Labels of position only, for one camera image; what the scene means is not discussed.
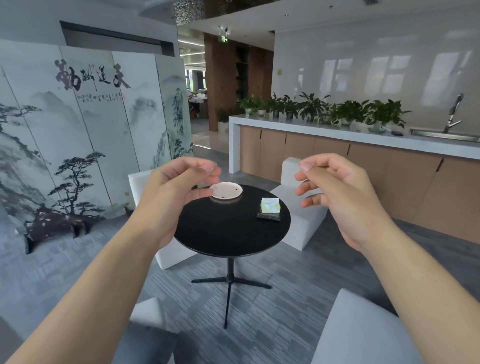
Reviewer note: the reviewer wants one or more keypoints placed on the person's left middle finger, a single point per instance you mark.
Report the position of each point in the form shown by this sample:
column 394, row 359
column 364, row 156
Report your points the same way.
column 197, row 194

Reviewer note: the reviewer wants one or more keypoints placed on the white counter with wooden cabinets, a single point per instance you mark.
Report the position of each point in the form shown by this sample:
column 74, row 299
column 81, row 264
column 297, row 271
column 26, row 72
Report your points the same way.
column 375, row 161

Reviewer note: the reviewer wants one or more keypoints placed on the person's right hand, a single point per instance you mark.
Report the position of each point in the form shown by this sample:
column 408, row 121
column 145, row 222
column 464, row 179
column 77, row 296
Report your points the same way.
column 348, row 202

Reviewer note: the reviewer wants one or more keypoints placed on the row of potted green plants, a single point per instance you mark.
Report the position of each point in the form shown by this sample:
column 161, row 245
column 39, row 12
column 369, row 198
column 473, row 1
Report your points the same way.
column 348, row 110

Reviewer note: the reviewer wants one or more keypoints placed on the ceiling air vent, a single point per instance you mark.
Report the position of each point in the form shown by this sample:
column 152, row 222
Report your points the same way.
column 370, row 2

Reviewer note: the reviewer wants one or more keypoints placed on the steel sink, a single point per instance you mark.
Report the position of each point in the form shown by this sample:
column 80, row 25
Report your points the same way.
column 442, row 134

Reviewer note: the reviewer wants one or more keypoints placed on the ink landscape folding screen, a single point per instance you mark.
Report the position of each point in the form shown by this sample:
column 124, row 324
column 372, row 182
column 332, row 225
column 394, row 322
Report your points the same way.
column 75, row 142

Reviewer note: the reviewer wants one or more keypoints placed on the black flat phone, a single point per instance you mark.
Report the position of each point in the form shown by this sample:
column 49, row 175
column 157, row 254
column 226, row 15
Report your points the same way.
column 268, row 216

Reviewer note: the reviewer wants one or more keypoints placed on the person's right middle finger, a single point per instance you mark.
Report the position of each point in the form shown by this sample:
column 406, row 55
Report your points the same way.
column 309, row 189

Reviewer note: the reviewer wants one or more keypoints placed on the person's left thumb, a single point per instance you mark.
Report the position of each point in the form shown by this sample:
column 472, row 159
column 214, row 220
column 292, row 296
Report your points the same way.
column 195, row 165

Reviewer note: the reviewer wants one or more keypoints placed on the person's right thumb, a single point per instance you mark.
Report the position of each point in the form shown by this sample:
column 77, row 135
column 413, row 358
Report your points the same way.
column 317, row 165

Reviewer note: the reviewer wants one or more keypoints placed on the person's left forearm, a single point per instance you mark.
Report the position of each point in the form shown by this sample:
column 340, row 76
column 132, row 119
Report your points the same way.
column 93, row 292

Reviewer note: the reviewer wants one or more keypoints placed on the white round plate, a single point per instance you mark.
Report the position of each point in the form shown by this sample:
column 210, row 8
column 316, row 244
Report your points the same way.
column 227, row 190

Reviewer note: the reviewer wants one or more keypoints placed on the chrome kitchen faucet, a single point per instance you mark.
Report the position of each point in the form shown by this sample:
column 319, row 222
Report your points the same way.
column 454, row 108

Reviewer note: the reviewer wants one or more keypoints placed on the green white tissue packet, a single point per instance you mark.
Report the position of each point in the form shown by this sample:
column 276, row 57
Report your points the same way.
column 270, row 205

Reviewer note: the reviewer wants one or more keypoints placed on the white block chair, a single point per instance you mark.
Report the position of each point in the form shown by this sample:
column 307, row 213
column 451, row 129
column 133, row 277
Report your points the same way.
column 139, row 189
column 300, row 225

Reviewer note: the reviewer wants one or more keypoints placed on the black round pedestal table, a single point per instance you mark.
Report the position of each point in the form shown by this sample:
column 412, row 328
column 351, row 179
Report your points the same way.
column 232, row 228

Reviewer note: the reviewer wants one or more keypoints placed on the person's right forearm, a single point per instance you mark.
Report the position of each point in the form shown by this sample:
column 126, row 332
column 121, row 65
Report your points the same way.
column 420, row 296

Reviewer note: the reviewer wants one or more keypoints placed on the grey upholstered chair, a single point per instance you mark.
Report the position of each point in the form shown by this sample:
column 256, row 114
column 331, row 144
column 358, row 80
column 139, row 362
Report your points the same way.
column 363, row 333
column 146, row 337

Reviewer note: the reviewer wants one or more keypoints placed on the dark wooden bookshelf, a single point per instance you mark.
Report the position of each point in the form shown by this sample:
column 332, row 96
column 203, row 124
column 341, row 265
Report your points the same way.
column 242, row 73

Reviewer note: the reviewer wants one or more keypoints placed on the person's left hand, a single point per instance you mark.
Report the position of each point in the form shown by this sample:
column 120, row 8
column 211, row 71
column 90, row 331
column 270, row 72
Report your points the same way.
column 161, row 202

